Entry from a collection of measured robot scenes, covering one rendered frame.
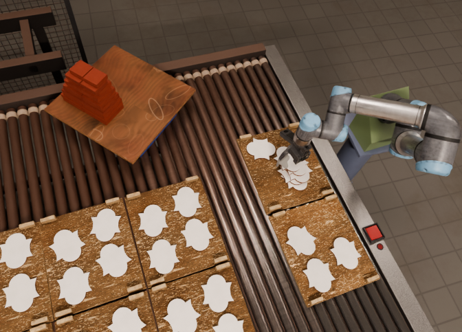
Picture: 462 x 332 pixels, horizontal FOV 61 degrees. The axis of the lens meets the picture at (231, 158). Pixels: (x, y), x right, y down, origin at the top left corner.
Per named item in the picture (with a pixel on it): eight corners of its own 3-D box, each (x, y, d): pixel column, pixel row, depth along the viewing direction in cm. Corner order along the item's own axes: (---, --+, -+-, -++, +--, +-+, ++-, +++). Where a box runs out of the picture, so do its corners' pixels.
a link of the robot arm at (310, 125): (322, 129, 154) (301, 125, 154) (314, 144, 164) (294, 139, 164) (323, 113, 158) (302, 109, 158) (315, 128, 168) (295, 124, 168)
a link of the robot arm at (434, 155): (418, 126, 190) (467, 141, 136) (409, 157, 192) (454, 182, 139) (392, 122, 191) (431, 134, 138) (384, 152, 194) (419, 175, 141)
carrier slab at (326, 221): (335, 196, 188) (336, 194, 186) (378, 279, 170) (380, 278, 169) (268, 217, 179) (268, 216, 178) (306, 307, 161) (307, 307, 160)
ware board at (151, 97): (115, 47, 206) (114, 45, 204) (195, 91, 197) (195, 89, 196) (45, 111, 182) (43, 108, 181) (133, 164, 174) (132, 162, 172)
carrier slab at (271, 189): (298, 125, 206) (300, 124, 205) (333, 194, 188) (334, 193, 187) (236, 141, 197) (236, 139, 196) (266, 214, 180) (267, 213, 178)
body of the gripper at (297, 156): (294, 166, 177) (302, 152, 166) (283, 151, 180) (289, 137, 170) (308, 159, 179) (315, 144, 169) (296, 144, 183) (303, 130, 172)
